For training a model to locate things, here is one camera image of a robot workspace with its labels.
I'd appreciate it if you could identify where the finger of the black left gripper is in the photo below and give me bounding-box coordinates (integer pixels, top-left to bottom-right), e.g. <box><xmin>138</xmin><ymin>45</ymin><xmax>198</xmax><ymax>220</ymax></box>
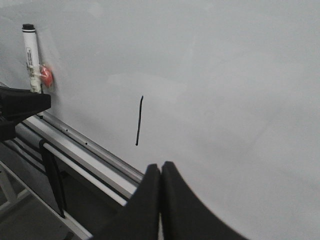
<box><xmin>0</xmin><ymin>86</ymin><xmax>52</xmax><ymax>125</ymax></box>

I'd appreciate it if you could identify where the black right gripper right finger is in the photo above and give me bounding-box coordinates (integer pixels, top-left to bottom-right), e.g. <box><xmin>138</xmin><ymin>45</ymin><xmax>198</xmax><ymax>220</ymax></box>
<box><xmin>161</xmin><ymin>161</ymin><xmax>245</xmax><ymax>240</ymax></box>

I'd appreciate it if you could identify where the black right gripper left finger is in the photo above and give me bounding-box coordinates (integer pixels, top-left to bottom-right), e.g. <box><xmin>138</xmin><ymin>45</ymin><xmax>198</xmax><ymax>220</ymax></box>
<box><xmin>93</xmin><ymin>164</ymin><xmax>160</xmax><ymax>240</ymax></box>

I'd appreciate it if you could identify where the red round magnet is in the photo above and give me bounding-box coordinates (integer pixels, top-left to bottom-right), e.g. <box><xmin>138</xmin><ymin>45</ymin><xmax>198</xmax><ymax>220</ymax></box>
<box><xmin>40</xmin><ymin>65</ymin><xmax>53</xmax><ymax>88</ymax></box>

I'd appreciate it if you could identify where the white whiteboard marker pen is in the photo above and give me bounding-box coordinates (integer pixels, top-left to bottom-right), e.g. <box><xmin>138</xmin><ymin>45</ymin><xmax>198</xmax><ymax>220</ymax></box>
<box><xmin>22</xmin><ymin>23</ymin><xmax>43</xmax><ymax>94</ymax></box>

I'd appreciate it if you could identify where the white whiteboard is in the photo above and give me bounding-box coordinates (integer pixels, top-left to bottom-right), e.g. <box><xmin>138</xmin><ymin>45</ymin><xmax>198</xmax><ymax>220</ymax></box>
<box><xmin>0</xmin><ymin>0</ymin><xmax>320</xmax><ymax>240</ymax></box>

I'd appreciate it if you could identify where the white horizontal rod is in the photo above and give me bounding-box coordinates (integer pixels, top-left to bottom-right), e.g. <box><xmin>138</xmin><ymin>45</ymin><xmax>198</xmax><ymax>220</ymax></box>
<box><xmin>43</xmin><ymin>143</ymin><xmax>127</xmax><ymax>206</ymax></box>

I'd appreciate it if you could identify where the black strap on rod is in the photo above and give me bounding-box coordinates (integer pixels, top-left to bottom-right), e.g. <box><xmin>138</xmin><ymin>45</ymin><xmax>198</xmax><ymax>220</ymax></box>
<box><xmin>38</xmin><ymin>139</ymin><xmax>67</xmax><ymax>218</ymax></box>

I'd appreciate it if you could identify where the white stand crossbar frame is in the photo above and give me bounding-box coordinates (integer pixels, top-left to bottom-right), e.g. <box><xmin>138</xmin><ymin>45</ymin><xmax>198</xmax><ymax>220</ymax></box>
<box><xmin>0</xmin><ymin>139</ymin><xmax>96</xmax><ymax>240</ymax></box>

